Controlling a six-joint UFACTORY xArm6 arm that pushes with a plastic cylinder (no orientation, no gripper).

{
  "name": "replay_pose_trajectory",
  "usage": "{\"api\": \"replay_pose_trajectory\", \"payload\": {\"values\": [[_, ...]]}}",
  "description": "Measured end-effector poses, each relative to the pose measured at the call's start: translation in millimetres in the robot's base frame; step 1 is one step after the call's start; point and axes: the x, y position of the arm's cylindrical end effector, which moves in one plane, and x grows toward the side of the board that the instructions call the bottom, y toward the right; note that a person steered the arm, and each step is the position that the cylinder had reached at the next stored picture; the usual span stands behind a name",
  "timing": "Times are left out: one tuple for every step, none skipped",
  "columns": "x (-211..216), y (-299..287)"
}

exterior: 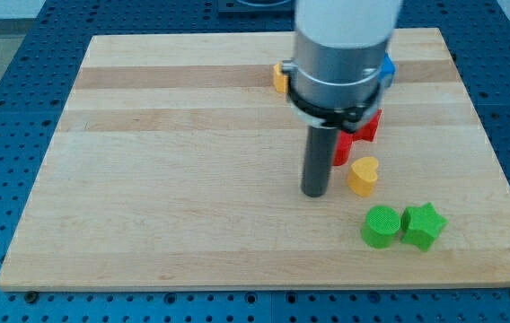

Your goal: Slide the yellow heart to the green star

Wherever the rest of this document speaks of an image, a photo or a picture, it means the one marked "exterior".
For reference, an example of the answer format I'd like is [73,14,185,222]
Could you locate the yellow block behind arm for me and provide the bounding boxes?
[272,63,289,93]

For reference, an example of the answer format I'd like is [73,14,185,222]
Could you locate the blue block behind arm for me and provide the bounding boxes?
[379,53,396,88]

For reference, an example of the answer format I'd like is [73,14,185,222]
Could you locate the yellow heart block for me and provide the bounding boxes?
[347,156,379,197]

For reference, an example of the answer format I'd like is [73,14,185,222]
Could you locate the green cylinder block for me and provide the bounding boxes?
[361,205,400,249]

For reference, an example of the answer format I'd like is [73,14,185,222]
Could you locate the green star block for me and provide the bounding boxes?
[401,203,449,252]

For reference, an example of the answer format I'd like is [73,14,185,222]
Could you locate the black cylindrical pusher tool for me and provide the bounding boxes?
[301,127,339,197]

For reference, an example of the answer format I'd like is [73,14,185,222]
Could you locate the wooden board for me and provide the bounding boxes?
[0,28,510,292]

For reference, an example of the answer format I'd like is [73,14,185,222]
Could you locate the red block beside pusher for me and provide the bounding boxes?
[332,131,353,166]

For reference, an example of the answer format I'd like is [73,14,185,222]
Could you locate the red star block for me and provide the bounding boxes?
[353,109,383,142]

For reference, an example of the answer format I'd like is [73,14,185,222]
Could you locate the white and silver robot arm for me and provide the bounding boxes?
[283,0,402,133]

